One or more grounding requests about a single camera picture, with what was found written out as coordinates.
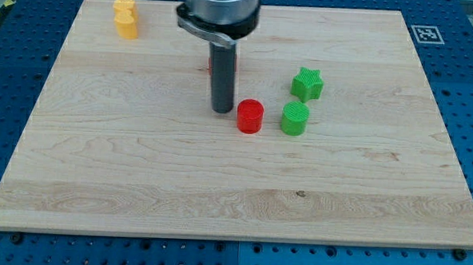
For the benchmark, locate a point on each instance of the yellow heart block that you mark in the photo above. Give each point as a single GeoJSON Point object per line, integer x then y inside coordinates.
{"type": "Point", "coordinates": [126, 25]}

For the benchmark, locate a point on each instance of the red star block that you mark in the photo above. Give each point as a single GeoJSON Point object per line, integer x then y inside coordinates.
{"type": "Point", "coordinates": [210, 62]}

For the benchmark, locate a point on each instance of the light wooden board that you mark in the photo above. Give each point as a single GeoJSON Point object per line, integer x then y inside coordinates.
{"type": "Point", "coordinates": [123, 141]}

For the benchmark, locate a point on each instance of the white fiducial marker tag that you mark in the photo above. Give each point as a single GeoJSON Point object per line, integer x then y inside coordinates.
{"type": "Point", "coordinates": [425, 34]}

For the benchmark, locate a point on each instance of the green star block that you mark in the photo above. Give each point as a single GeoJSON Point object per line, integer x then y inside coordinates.
{"type": "Point", "coordinates": [307, 84]}

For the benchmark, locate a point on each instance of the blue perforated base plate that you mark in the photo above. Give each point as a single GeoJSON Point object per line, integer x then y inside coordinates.
{"type": "Point", "coordinates": [33, 32]}

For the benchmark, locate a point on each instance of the red cylinder block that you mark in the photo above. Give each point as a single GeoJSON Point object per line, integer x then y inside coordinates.
{"type": "Point", "coordinates": [250, 114]}

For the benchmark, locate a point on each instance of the yellow pentagon block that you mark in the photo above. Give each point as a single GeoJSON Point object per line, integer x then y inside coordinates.
{"type": "Point", "coordinates": [126, 5]}

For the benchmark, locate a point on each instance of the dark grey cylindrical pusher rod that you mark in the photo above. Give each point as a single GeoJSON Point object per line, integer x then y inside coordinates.
{"type": "Point", "coordinates": [223, 78]}

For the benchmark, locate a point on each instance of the green cylinder block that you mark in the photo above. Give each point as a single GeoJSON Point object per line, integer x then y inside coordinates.
{"type": "Point", "coordinates": [294, 118]}

